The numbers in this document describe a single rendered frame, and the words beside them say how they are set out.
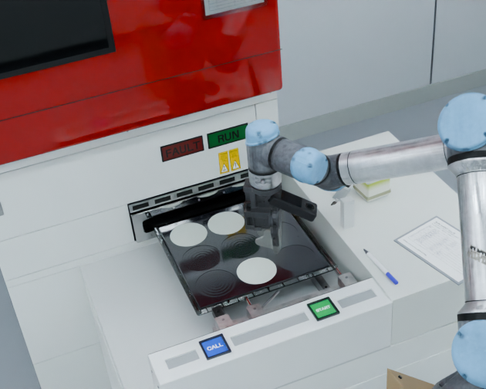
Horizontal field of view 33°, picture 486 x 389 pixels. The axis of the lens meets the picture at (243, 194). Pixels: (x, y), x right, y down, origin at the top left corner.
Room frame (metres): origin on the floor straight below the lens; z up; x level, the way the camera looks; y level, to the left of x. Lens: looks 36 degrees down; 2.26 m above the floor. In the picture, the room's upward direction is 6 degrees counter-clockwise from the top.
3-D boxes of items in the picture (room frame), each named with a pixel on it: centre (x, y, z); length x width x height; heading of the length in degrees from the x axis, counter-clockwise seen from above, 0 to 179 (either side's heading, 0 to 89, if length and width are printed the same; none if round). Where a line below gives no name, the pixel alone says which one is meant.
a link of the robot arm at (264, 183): (1.52, -0.05, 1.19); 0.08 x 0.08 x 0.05
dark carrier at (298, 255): (1.63, 0.02, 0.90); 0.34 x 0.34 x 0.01; 18
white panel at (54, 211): (1.79, 0.27, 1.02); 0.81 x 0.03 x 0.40; 109
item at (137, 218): (1.83, 0.10, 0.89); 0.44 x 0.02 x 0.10; 109
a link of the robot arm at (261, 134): (1.52, -0.06, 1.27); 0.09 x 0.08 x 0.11; 45
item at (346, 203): (1.61, -0.25, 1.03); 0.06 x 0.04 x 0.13; 19
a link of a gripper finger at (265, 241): (1.51, -0.05, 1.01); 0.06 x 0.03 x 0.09; 78
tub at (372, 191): (1.72, -0.34, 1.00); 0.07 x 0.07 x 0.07; 22
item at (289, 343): (1.27, -0.03, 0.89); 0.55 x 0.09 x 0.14; 109
